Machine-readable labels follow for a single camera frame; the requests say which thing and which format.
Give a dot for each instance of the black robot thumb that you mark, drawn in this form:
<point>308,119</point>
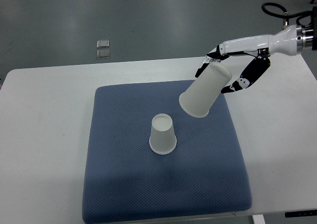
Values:
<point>253,71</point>

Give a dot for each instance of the white table leg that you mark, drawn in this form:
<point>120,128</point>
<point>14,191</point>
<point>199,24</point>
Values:
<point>258,219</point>

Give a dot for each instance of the white paper cup on mat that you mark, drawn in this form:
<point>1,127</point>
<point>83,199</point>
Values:
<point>162,139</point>

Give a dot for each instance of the white paper cup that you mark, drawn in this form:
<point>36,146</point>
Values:
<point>203,92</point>
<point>162,139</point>

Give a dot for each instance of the lower metal floor plate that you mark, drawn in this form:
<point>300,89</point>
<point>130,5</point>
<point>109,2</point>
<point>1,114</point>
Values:
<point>103,54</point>

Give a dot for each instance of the blue fabric cushion mat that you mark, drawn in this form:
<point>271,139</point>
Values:
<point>126,181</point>

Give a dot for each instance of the upper metal floor plate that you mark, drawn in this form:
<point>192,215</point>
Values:
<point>102,44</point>

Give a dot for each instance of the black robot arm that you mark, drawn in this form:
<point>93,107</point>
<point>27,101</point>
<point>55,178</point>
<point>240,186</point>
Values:
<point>299,33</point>

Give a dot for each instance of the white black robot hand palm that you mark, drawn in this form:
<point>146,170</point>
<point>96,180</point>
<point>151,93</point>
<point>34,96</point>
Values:
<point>284,42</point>

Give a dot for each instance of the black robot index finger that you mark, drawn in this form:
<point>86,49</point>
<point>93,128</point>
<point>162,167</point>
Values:
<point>217,55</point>

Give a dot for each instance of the metal floor plate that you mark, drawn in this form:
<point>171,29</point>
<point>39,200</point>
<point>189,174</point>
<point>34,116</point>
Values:
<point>103,54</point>
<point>102,44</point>

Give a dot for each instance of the black table control panel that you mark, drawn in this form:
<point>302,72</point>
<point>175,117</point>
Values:
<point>306,213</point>

